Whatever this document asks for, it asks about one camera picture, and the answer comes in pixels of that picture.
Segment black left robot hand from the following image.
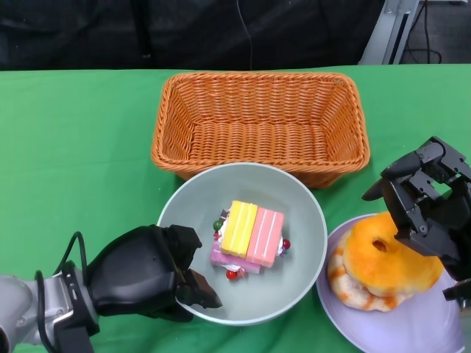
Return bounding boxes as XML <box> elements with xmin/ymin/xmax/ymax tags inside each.
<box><xmin>86</xmin><ymin>224</ymin><xmax>224</xmax><ymax>323</ymax></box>

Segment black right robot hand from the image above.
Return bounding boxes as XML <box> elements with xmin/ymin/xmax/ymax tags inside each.
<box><xmin>362</xmin><ymin>135</ymin><xmax>471</xmax><ymax>282</ymax></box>

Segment orange oval bread loaf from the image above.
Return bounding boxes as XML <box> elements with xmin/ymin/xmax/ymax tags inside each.
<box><xmin>341</xmin><ymin>213</ymin><xmax>445</xmax><ymax>298</ymax></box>

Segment orange striped ring bread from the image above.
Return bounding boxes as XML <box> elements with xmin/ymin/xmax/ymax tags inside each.
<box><xmin>327</xmin><ymin>231</ymin><xmax>413</xmax><ymax>313</ymax></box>

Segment pale green bowl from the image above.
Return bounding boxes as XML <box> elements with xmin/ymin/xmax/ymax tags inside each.
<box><xmin>156</xmin><ymin>163</ymin><xmax>328</xmax><ymax>327</ymax></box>

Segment magenta pink cake slice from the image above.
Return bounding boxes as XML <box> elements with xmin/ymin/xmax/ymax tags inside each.
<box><xmin>210</xmin><ymin>240</ymin><xmax>263</xmax><ymax>276</ymax></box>

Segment lavender plate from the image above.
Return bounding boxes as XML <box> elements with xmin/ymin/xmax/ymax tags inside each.
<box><xmin>316</xmin><ymin>213</ymin><xmax>467</xmax><ymax>353</ymax></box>

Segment pink yellow striped cake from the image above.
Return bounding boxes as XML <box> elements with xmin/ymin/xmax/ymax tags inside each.
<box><xmin>220</xmin><ymin>200</ymin><xmax>285</xmax><ymax>268</ymax></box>

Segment orange wicker basket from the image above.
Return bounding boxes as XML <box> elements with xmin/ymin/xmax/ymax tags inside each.
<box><xmin>150</xmin><ymin>71</ymin><xmax>371</xmax><ymax>189</ymax></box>

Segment grey metal stand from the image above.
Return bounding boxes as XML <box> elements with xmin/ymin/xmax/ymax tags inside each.
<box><xmin>358</xmin><ymin>0</ymin><xmax>420</xmax><ymax>65</ymax></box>

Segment black backdrop cloth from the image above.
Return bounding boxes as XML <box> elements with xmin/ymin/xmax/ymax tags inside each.
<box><xmin>0</xmin><ymin>0</ymin><xmax>383</xmax><ymax>71</ymax></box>

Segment black left wrist camera cable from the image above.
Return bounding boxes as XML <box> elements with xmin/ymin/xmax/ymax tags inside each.
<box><xmin>35</xmin><ymin>231</ymin><xmax>89</xmax><ymax>353</ymax></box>

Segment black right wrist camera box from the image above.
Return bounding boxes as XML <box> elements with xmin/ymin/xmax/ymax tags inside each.
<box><xmin>443</xmin><ymin>279</ymin><xmax>471</xmax><ymax>310</ymax></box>

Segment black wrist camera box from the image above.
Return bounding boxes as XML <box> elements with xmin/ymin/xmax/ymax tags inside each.
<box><xmin>53</xmin><ymin>315</ymin><xmax>95</xmax><ymax>353</ymax></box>
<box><xmin>443</xmin><ymin>279</ymin><xmax>471</xmax><ymax>310</ymax></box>

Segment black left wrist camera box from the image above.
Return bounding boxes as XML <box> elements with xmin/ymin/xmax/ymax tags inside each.
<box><xmin>53</xmin><ymin>315</ymin><xmax>95</xmax><ymax>353</ymax></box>

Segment black floor cables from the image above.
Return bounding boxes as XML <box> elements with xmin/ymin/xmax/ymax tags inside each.
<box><xmin>403</xmin><ymin>0</ymin><xmax>442</xmax><ymax>64</ymax></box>

